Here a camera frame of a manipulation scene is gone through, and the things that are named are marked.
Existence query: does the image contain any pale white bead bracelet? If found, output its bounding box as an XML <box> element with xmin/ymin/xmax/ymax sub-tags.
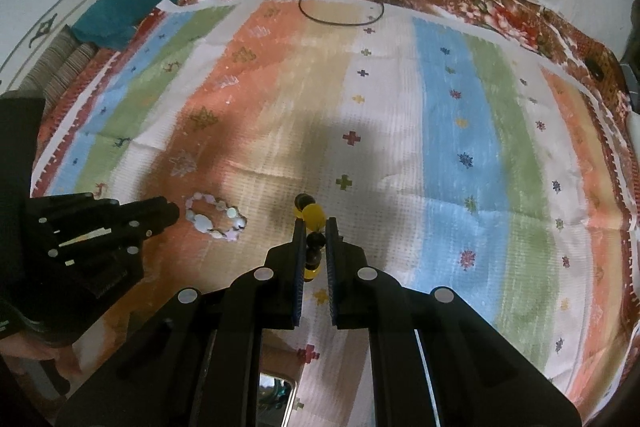
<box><xmin>185</xmin><ymin>192</ymin><xmax>248</xmax><ymax>242</ymax></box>

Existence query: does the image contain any yellow and dark bead bracelet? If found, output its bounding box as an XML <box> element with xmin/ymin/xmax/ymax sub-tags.
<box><xmin>294</xmin><ymin>193</ymin><xmax>328</xmax><ymax>284</ymax></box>

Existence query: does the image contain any white headboard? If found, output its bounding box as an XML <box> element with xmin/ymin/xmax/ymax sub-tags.
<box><xmin>0</xmin><ymin>0</ymin><xmax>156</xmax><ymax>92</ymax></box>

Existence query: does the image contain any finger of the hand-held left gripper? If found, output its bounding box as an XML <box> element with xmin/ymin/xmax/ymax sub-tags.
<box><xmin>55</xmin><ymin>222</ymin><xmax>173</xmax><ymax>303</ymax></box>
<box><xmin>27</xmin><ymin>193</ymin><xmax>180</xmax><ymax>240</ymax></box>

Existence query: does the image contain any rectangular metal tin box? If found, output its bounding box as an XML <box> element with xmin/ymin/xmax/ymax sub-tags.
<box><xmin>257</xmin><ymin>371</ymin><xmax>298</xmax><ymax>427</ymax></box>

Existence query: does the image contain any white object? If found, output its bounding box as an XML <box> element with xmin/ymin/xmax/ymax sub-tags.
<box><xmin>624</xmin><ymin>109</ymin><xmax>640</xmax><ymax>158</ymax></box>

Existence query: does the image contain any striped pastel blanket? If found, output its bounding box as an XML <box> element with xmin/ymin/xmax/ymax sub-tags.
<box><xmin>30</xmin><ymin>0</ymin><xmax>640</xmax><ymax>427</ymax></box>

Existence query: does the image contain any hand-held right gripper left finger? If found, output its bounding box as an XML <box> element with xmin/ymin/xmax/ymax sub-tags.
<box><xmin>55</xmin><ymin>219</ymin><xmax>308</xmax><ymax>427</ymax></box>

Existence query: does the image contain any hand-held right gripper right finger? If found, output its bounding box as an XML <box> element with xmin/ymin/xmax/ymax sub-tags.
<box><xmin>326</xmin><ymin>217</ymin><xmax>583</xmax><ymax>427</ymax></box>

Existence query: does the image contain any grey box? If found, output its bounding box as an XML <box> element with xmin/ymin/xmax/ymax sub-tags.
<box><xmin>620</xmin><ymin>62</ymin><xmax>640</xmax><ymax>108</ymax></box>

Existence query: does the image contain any brown striped cushion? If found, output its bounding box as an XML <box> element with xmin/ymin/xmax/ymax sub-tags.
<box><xmin>25</xmin><ymin>24</ymin><xmax>101</xmax><ymax>108</ymax></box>

